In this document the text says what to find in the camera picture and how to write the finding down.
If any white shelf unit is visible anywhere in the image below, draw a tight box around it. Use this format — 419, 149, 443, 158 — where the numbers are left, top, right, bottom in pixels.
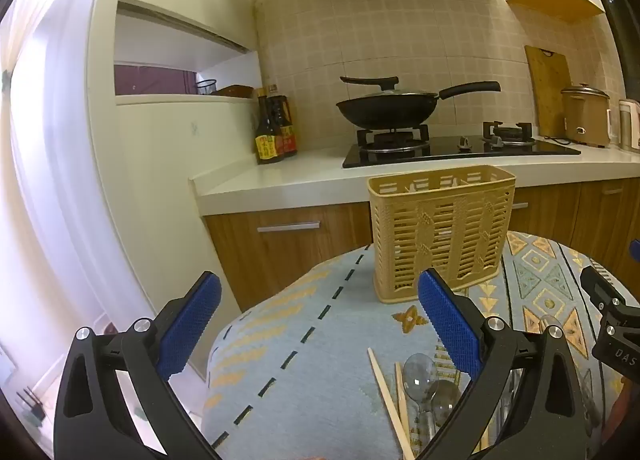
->
87, 0, 263, 301

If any beige rice cooker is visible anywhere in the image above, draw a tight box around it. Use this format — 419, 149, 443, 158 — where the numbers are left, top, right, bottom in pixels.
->
560, 83, 612, 148

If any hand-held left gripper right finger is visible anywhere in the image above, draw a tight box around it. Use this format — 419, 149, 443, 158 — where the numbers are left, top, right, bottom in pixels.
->
415, 267, 601, 460

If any yellow plastic utensil basket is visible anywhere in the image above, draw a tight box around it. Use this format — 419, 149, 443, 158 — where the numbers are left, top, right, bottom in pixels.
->
367, 165, 517, 305

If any black wok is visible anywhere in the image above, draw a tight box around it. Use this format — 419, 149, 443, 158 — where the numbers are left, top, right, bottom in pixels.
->
336, 81, 502, 131

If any thick wooden chopstick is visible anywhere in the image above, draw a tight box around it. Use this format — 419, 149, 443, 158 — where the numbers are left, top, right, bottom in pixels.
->
395, 361, 412, 443

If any wooden kitchen counter cabinet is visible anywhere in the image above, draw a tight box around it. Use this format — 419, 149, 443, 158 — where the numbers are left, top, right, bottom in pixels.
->
192, 142, 640, 313

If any blue patterned tablecloth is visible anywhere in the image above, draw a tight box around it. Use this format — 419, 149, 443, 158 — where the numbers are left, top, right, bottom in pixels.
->
200, 230, 626, 460

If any wooden cutting board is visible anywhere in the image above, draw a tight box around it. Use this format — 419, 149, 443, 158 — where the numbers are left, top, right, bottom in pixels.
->
524, 44, 572, 138

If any black gas stove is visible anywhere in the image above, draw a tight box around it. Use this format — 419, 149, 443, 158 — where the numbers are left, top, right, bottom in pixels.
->
342, 122, 582, 169

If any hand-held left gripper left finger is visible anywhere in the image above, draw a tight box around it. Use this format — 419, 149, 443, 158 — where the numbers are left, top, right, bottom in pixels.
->
52, 270, 222, 460

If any red label sauce bottle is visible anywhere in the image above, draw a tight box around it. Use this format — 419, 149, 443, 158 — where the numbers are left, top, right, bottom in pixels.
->
270, 84, 299, 159

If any white electric kettle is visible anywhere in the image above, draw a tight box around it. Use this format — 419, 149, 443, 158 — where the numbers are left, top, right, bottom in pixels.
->
619, 98, 640, 151

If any metal spoon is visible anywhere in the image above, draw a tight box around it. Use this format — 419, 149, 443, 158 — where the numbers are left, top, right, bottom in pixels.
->
425, 379, 463, 446
402, 354, 438, 441

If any long thin wooden chopstick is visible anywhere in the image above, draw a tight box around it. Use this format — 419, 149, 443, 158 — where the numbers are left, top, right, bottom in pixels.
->
367, 347, 415, 460

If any glass wok lid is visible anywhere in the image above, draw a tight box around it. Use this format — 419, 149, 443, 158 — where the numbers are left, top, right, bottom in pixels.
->
340, 76, 438, 99

